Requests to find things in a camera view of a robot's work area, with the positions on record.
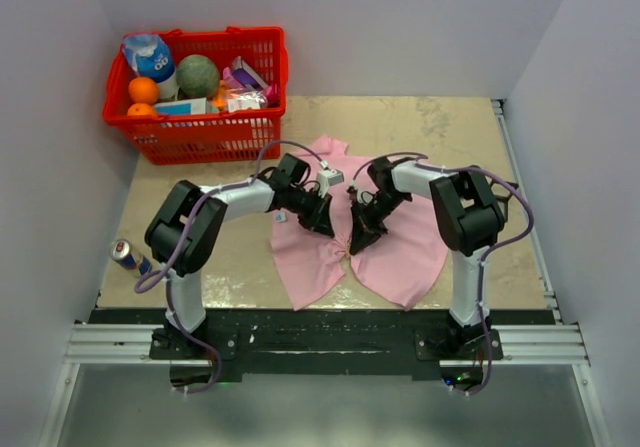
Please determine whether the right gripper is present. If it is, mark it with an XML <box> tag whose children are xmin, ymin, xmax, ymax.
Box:
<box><xmin>350</xmin><ymin>192</ymin><xmax>410</xmax><ymax>256</ymax></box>

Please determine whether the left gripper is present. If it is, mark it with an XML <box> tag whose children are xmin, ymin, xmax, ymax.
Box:
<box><xmin>286</xmin><ymin>187</ymin><xmax>334</xmax><ymax>239</ymax></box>

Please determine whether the pink garment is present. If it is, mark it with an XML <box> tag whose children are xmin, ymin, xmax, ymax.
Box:
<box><xmin>269</xmin><ymin>133</ymin><xmax>449</xmax><ymax>312</ymax></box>

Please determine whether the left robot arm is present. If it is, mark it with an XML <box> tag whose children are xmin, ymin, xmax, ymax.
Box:
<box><xmin>134</xmin><ymin>154</ymin><xmax>344</xmax><ymax>359</ymax></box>

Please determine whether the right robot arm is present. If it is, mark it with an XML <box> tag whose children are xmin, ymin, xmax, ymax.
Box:
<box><xmin>348</xmin><ymin>156</ymin><xmax>506</xmax><ymax>360</ymax></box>

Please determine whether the red plastic shopping basket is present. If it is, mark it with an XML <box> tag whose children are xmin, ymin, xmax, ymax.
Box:
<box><xmin>102</xmin><ymin>26</ymin><xmax>288</xmax><ymax>165</ymax></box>

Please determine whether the small black stand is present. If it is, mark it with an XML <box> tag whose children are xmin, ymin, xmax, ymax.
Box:
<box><xmin>490</xmin><ymin>180</ymin><xmax>520</xmax><ymax>204</ymax></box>

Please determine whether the pink white snack packet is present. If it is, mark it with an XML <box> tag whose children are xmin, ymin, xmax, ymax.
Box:
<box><xmin>222</xmin><ymin>86</ymin><xmax>281</xmax><ymax>113</ymax></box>

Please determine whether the purple white box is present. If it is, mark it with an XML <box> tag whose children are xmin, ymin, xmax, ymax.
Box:
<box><xmin>222</xmin><ymin>56</ymin><xmax>269</xmax><ymax>91</ymax></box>

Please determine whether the white blue carton box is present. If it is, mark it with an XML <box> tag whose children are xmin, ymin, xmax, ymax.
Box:
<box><xmin>153</xmin><ymin>98</ymin><xmax>218</xmax><ymax>116</ymax></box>

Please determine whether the green melon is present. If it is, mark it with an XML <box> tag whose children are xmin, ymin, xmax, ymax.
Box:
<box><xmin>176</xmin><ymin>54</ymin><xmax>220</xmax><ymax>98</ymax></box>

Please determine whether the energy drink can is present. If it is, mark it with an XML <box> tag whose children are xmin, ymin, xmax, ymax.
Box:
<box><xmin>109</xmin><ymin>239</ymin><xmax>152</xmax><ymax>278</ymax></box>

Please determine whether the orange fruit lower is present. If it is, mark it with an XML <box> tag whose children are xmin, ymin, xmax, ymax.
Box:
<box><xmin>127</xmin><ymin>102</ymin><xmax>157</xmax><ymax>117</ymax></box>

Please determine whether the orange fruit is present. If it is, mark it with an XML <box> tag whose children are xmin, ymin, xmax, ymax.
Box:
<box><xmin>127</xmin><ymin>102</ymin><xmax>157</xmax><ymax>117</ymax></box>
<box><xmin>128</xmin><ymin>77</ymin><xmax>159</xmax><ymax>105</ymax></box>

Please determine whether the orange fruit upper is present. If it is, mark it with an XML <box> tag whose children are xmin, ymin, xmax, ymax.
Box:
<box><xmin>128</xmin><ymin>77</ymin><xmax>159</xmax><ymax>105</ymax></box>

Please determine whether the blue white plastic bag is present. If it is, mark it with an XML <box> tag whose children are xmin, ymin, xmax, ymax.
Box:
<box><xmin>121</xmin><ymin>33</ymin><xmax>179</xmax><ymax>100</ymax></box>

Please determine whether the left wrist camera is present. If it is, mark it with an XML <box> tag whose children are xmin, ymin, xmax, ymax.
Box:
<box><xmin>316</xmin><ymin>168</ymin><xmax>344</xmax><ymax>197</ymax></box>

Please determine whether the black metal base frame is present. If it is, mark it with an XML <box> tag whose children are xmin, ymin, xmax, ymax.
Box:
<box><xmin>77</xmin><ymin>308</ymin><xmax>556</xmax><ymax>392</ymax></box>

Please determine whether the aluminium rail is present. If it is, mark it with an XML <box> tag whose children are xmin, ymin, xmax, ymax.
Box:
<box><xmin>63</xmin><ymin>324</ymin><xmax>590</xmax><ymax>366</ymax></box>

